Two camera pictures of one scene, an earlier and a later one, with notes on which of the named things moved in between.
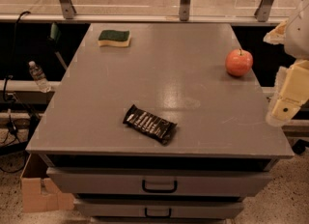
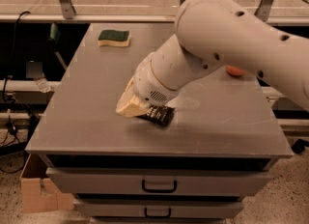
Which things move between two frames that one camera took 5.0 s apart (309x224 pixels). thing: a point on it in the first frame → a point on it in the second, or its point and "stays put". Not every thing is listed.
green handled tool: x=55 y=37 stays put
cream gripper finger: x=282 y=111 → x=130 y=108
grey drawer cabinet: x=158 y=124 stays put
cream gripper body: x=298 y=38 → x=149 y=83
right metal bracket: x=262 y=13 stays put
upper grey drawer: x=156 y=182 stays put
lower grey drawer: x=158 y=208 stays put
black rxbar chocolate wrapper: x=156 y=126 → x=158 y=115
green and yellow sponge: x=117 y=38 stays put
